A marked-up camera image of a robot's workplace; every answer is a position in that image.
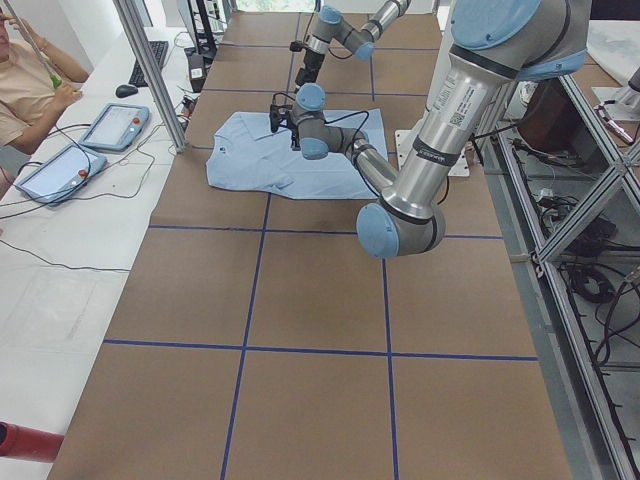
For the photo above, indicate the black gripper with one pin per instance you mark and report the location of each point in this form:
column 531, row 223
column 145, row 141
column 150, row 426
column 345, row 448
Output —
column 306, row 67
column 296, row 137

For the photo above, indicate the light blue t-shirt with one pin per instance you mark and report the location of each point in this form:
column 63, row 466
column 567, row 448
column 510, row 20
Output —
column 247, row 156

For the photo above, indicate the metal reacher grabber stick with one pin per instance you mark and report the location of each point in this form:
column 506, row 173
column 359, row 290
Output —
column 55, row 79

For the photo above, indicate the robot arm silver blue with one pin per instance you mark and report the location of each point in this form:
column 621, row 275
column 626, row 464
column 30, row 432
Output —
column 493, row 43
column 331, row 26

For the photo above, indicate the black power adapter box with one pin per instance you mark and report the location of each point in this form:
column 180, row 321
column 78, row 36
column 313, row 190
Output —
column 197, row 72

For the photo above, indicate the far blue teach pendant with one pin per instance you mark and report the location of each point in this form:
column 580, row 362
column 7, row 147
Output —
column 115, row 127

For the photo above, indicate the blue teach pendant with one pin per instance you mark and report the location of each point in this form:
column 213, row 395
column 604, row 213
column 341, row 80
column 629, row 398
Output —
column 115, row 127
column 60, row 177

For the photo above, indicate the black computer mouse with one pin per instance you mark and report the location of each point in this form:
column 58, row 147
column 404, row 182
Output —
column 125, row 90

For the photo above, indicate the near blue teach pendant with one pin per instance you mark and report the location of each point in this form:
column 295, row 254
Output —
column 60, row 177

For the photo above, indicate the person in beige shirt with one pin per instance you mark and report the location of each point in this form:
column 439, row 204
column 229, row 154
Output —
column 30, row 106

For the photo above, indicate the red fire extinguisher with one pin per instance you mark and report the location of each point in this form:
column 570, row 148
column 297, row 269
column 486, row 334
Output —
column 23, row 443

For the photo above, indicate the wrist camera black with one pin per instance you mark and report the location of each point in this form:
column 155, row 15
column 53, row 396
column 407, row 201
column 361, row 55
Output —
column 279, row 117
column 298, row 46

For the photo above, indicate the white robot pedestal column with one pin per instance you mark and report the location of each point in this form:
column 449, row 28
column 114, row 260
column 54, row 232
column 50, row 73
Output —
column 425, row 130

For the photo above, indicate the aluminium frame post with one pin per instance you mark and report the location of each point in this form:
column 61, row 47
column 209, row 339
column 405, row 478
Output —
column 136, row 35

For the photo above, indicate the aluminium frame rack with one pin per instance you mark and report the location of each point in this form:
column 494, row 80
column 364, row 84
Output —
column 562, row 161

